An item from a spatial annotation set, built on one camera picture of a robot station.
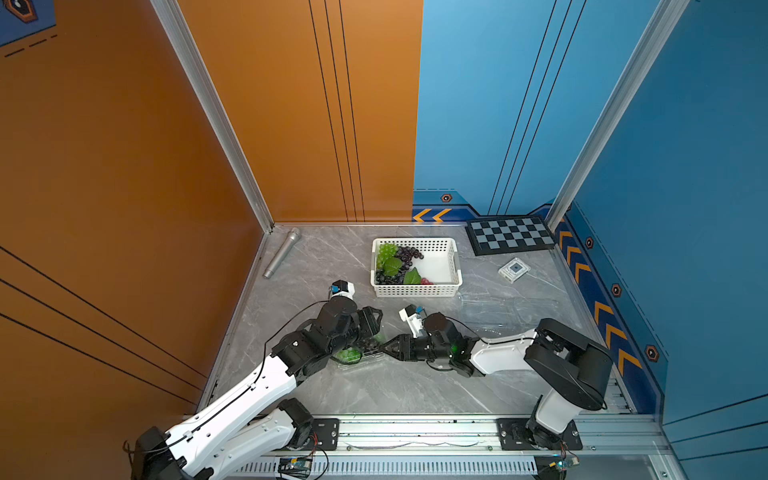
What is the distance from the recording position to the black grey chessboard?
1.11 meters

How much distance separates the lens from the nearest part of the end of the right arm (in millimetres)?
673

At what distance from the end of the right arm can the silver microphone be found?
56 cm

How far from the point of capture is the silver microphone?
1.07 meters
